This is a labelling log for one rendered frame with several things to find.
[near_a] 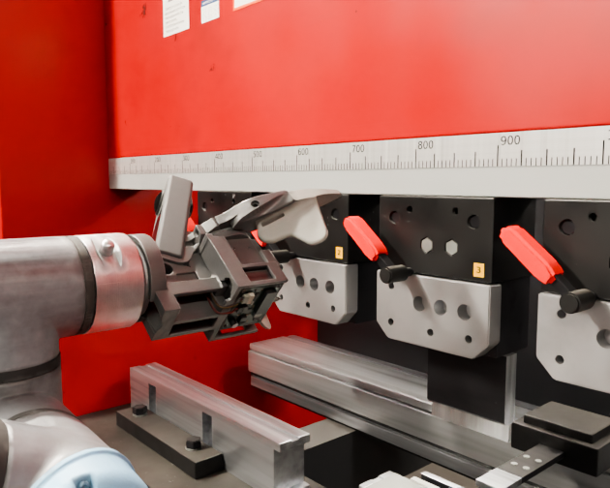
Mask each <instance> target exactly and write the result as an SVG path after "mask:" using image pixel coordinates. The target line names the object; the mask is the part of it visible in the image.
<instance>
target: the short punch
mask: <svg viewBox="0 0 610 488"><path fill-rule="evenodd" d="M516 359H517V353H515V352H512V353H509V354H506V355H503V356H500V357H497V358H495V357H491V356H487V355H482V356H480V357H477V358H473V359H470V358H466V357H463V356H459V355H455V354H451V353H447V352H443V351H436V350H433V349H429V348H428V381H427V399H428V400H429V401H431V402H432V415H433V416H435V417H437V418H440V419H443V420H446V421H449V422H452V423H454V424H457V425H460V426H463V427H466V428H469V429H472V430H474V431H476V432H479V433H482V434H485V435H488V436H490V437H493V438H496V439H499V440H502V441H505V442H509V425H510V423H512V422H513V421H514V414H515V386H516Z"/></svg>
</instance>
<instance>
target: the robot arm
mask: <svg viewBox="0 0 610 488"><path fill-rule="evenodd" d="M193 185H194V184H193V182H192V181H191V180H188V179H185V178H181V177H178V176H175V175H171V176H169V177H168V181H167V184H166V186H165V189H164V190H162V191H161V192H160V193H159V194H158V195H157V196H156V198H155V201H154V211H155V215H157V216H156V221H155V226H154V229H153V234H152V238H151V237H150V236H149V235H147V234H145V233H139V234H124V233H103V234H86V235H68V236H49V237H30V238H13V239H0V488H148V487H147V486H146V484H145V483H144V482H143V481H142V480H141V478H140V477H139V476H138V475H137V474H136V472H135V469H134V467H133V465H132V464H131V462H130V461H129V460H128V458H127V457H125V456H124V455H123V454H121V453H120V452H118V451H117V450H114V449H111V448H110V447H109V446H107V445H106V444H105V443H104V442H103V441H102V440H101V439H100V438H99V437H98V436H97V435H95V434H94V433H93V432H92V431H91V430H90V429H89V428H88V427H87V426H86V425H85V424H84V423H83V422H82V421H81V420H80V419H79V418H78V417H76V416H75V415H74V414H73V413H72V412H71V411H70V410H69V409H68V408H67V407H66V406H64V404H63V394H62V372H61V351H60V350H59V339H60V338H64V337H70V336H75V335H80V334H89V333H95V332H101V331H107V330H112V329H119V328H125V327H130V326H132V325H134V324H135V323H136V322H142V323H143V325H144V327H145V329H146V331H147V333H148V335H149V337H150V339H151V341H155V340H161V339H166V338H171V337H176V336H181V335H187V334H192V333H198V332H202V331H203V332H204V334H205V336H206V338H207V340H208V342H211V341H216V340H221V339H226V338H230V337H235V336H240V335H245V334H250V333H255V332H258V329H257V327H256V325H255V323H259V324H260V325H261V326H262V327H264V328H265V329H270V328H271V324H270V322H269V319H268V317H267V314H266V313H267V311H268V309H269V308H270V306H271V304H272V303H273V302H276V301H278V300H279V299H280V297H279V296H278V293H279V291H280V289H281V288H282V286H283V284H284V283H286V282H287V281H288V278H287V277H286V275H285V274H284V272H283V271H282V269H281V268H280V263H279V262H278V261H277V260H276V259H275V257H274V256H273V254H272V253H271V251H270V250H269V249H268V250H262V249H261V247H260V246H259V244H258V242H257V241H256V239H250V237H249V236H248V234H247V233H246V231H247V232H250V231H253V230H257V234H258V238H259V240H260V241H261V242H263V243H267V244H273V243H276V242H279V241H281V240H283V239H285V238H288V237H294V238H296V239H298V240H300V241H302V242H304V243H307V244H309V245H318V244H320V243H321V242H323V241H324V240H325V239H326V238H327V235H328V230H327V227H326V225H325V222H324V219H323V217H322V215H321V212H320V206H322V207H324V206H325V205H327V204H328V203H330V202H332V201H334V200H336V199H338V198H341V197H342V194H341V193H340V192H339V191H338V190H331V189H302V190H294V191H289V192H288V191H285V190H284V191H279V192H274V193H270V194H265V195H260V196H256V197H253V198H248V199H246V200H244V201H242V202H240V203H238V204H236V205H235V206H234V207H233V208H231V209H230V210H228V211H227V212H225V213H223V214H221V215H218V216H215V217H214V218H210V219H209V220H208V221H206V222H204V223H202V224H201V225H196V226H195V228H194V231H193V232H191V231H187V227H188V221H189V218H190V217H191V215H192V213H193V208H194V206H193V201H192V191H193ZM238 326H243V328H244V329H243V330H238V331H233V332H229V333H223V334H222V332H221V330H223V329H228V328H235V327H238Z"/></svg>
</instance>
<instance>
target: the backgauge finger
mask: <svg viewBox="0 0 610 488"><path fill-rule="evenodd" d="M511 447H513V448H516V449H519V450H521V451H524V453H522V454H520V455H518V456H516V457H515V458H513V459H511V460H509V461H507V462H506V463H504V464H502V465H500V466H498V467H497V468H495V469H493V470H491V471H490V472H488V473H486V474H484V475H483V476H481V477H479V478H477V479H476V480H475V485H476V486H478V487H481V488H516V487H518V486H519V485H521V484H523V483H524V482H526V481H527V480H529V479H531V478H532V477H534V476H536V475H537V474H539V473H541V472H543V471H544V470H546V469H547V468H549V467H551V466H552V465H554V464H556V463H557V464H560V465H562V466H565V467H568V468H571V469H574V470H576V471H578V472H581V473H586V474H588V475H591V476H594V477H598V476H600V475H601V474H602V473H604V472H606V471H607V470H608V469H610V417H608V416H604V415H600V414H597V413H593V412H587V411H584V410H580V409H576V408H573V407H570V406H567V405H563V404H560V403H556V402H549V403H547V404H545V405H543V406H541V407H538V408H536V409H534V410H532V411H530V412H527V413H525V414H524V416H523V417H521V418H518V419H516V420H514V421H513V422H512V423H511Z"/></svg>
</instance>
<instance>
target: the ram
mask: <svg viewBox="0 0 610 488"><path fill-rule="evenodd" d="M201 1H203V0H189V29H186V30H184V31H181V32H178V33H175V34H172V35H170V36H167V37H164V12H163V0H104V22H105V52H106V82H107V141H108V157H109V158H110V159H113V158H128V157H142V156H158V155H172V154H187V153H201V152H216V151H230V150H245V149H261V148H275V147H290V146H304V145H319V144H333V143H349V142H363V141H378V140H393V139H407V138H422V137H451V136H465V135H480V134H494V133H509V132H524V131H538V130H554V129H568V128H583V127H597V126H610V0H262V1H259V2H258V3H255V4H252V5H249V6H247V7H244V8H241V9H238V10H236V11H234V10H233V0H219V17H218V18H215V19H212V20H209V21H207V22H204V23H201ZM171 175H175V176H178V177H181V178H185V179H188V180H191V181H192V182H193V184H194V185H193V191H218V192H262V193H274V192H279V191H284V190H285V191H288V192H289V191H294V190H302V189H331V190H338V191H339V192H340V193H341V194H350V195H394V196H438V197H482V198H569V199H610V164H608V165H560V166H513V167H465V168H371V169H324V170H275V171H228V172H180V173H133V174H109V175H108V177H109V188H110V189H130V190H164V189H165V186H166V184H167V181H168V177H169V176H171Z"/></svg>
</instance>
